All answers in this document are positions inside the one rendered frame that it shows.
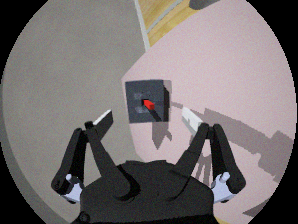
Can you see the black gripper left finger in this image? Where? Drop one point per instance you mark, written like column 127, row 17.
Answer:
column 67, row 180

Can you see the red peg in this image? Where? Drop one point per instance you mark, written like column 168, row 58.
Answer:
column 148, row 104

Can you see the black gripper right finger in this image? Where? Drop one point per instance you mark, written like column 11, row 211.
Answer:
column 228, row 180

